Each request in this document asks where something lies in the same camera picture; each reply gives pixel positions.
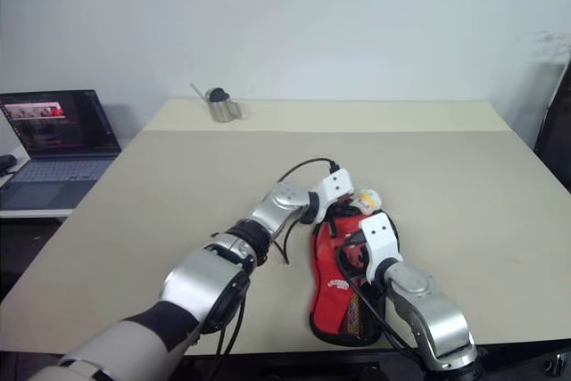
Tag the grey castor wheel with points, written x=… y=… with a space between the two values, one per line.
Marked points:
x=556 y=363

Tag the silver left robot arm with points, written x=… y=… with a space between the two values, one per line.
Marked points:
x=209 y=274

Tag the red and black paddle case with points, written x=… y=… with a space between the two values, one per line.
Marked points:
x=330 y=265

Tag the open grey laptop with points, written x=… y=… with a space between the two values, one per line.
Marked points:
x=58 y=122

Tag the black heart-shaped object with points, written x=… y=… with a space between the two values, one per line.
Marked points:
x=218 y=94

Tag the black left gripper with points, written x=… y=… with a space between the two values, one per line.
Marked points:
x=344 y=210

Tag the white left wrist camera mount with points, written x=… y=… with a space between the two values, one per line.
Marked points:
x=336 y=184

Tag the metal straw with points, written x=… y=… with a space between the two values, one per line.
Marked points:
x=198 y=91

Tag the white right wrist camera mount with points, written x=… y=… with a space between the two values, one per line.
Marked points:
x=379 y=240

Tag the white and yellow ball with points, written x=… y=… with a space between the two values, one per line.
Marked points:
x=369 y=200

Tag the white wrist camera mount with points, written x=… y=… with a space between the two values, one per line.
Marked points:
x=379 y=240
x=336 y=184

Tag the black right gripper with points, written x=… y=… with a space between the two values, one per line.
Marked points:
x=360 y=265

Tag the black device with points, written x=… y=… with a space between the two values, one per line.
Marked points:
x=6 y=163

